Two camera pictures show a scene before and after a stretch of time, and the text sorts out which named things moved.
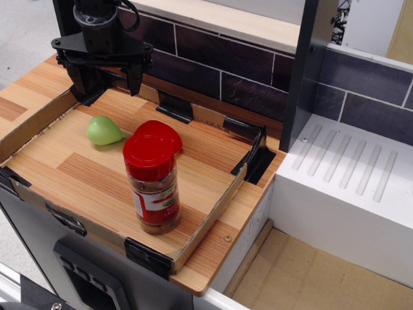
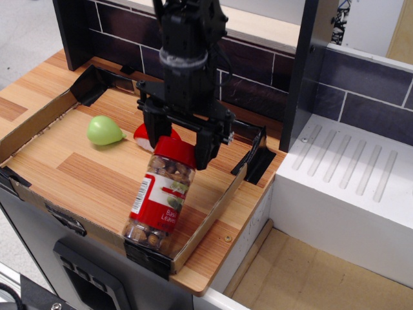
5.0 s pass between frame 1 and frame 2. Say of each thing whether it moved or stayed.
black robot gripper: moved
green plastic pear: stayed
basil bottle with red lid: moved
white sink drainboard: stayed
